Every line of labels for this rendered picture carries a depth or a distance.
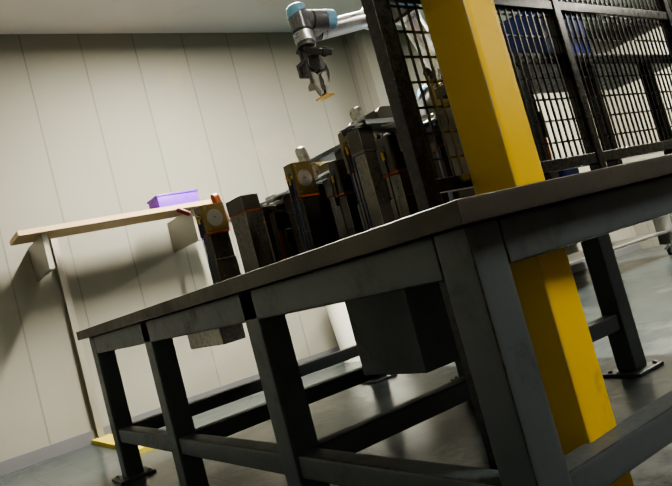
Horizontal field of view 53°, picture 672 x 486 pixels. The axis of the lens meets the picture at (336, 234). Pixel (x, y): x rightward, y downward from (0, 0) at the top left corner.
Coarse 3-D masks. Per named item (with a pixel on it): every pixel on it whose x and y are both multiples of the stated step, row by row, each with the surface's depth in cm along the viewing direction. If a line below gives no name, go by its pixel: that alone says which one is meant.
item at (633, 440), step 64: (640, 192) 135; (384, 256) 124; (448, 256) 110; (512, 256) 111; (192, 320) 204; (256, 320) 170; (384, 320) 168; (448, 320) 165; (512, 320) 108; (256, 384) 342; (320, 384) 274; (448, 384) 204; (512, 384) 105; (128, 448) 301; (192, 448) 227; (256, 448) 187; (320, 448) 168; (512, 448) 106; (576, 448) 119; (640, 448) 120
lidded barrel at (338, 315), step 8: (336, 304) 492; (344, 304) 488; (328, 312) 505; (336, 312) 494; (344, 312) 489; (336, 320) 496; (344, 320) 491; (336, 328) 499; (344, 328) 492; (336, 336) 504; (344, 336) 494; (352, 336) 489; (344, 344) 496; (352, 344) 490; (352, 360) 493
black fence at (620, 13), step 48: (384, 0) 128; (528, 0) 159; (576, 0) 175; (384, 48) 125; (528, 48) 156; (624, 48) 185; (432, 96) 132; (576, 96) 164; (624, 96) 179; (576, 144) 160; (624, 144) 174; (432, 192) 124
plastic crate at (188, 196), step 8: (176, 192) 453; (184, 192) 456; (192, 192) 460; (152, 200) 453; (160, 200) 446; (168, 200) 449; (176, 200) 452; (184, 200) 455; (192, 200) 458; (152, 208) 456
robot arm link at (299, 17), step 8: (288, 8) 247; (296, 8) 246; (304, 8) 248; (288, 16) 248; (296, 16) 245; (304, 16) 246; (312, 16) 248; (296, 24) 245; (304, 24) 245; (312, 24) 249
